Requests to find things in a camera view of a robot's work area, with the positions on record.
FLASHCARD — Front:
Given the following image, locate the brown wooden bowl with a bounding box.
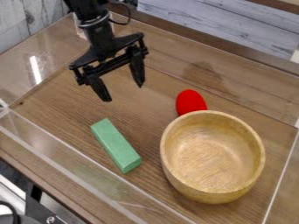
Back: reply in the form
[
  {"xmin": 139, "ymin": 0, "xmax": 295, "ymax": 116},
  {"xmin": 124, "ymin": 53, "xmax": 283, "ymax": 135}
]
[{"xmin": 160, "ymin": 110, "xmax": 267, "ymax": 204}]

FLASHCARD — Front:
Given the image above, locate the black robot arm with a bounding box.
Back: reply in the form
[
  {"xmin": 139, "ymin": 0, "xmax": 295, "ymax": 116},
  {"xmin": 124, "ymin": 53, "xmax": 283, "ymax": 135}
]
[{"xmin": 63, "ymin": 0, "xmax": 148, "ymax": 102}]

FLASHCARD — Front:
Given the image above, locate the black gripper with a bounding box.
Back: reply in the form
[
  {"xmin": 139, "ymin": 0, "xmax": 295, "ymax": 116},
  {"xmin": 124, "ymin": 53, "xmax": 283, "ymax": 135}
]
[{"xmin": 70, "ymin": 32, "xmax": 148, "ymax": 102}]

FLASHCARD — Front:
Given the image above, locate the clear acrylic corner bracket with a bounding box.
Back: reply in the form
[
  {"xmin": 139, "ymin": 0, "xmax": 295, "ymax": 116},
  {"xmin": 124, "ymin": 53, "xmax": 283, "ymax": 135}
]
[{"xmin": 72, "ymin": 12, "xmax": 88, "ymax": 40}]

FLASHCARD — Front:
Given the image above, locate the black table frame bracket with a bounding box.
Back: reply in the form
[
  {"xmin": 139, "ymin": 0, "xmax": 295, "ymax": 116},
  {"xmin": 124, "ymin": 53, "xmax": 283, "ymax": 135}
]
[{"xmin": 24, "ymin": 185, "xmax": 67, "ymax": 224}]

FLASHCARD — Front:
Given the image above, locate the clear acrylic enclosure wall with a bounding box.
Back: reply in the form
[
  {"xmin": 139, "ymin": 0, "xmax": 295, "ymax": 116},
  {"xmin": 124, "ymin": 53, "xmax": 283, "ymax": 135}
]
[{"xmin": 0, "ymin": 17, "xmax": 299, "ymax": 224}]

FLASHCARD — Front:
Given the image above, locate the black cable bottom left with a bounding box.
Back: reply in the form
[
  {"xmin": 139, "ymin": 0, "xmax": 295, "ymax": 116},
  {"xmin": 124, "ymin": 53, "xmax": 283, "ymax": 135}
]
[{"xmin": 0, "ymin": 200, "xmax": 22, "ymax": 224}]

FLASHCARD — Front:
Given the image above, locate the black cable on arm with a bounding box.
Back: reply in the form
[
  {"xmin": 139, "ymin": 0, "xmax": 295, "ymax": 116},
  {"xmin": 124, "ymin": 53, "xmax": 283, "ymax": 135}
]
[{"xmin": 108, "ymin": 1, "xmax": 134, "ymax": 26}]

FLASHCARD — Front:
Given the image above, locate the green rectangular block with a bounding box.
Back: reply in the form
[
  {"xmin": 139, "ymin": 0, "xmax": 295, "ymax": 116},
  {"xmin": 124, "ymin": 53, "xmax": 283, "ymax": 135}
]
[{"xmin": 90, "ymin": 118, "xmax": 142, "ymax": 173}]

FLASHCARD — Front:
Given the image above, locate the red plush ball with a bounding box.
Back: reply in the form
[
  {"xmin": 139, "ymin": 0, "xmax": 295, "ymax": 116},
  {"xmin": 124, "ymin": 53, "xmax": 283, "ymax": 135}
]
[{"xmin": 175, "ymin": 89, "xmax": 208, "ymax": 116}]

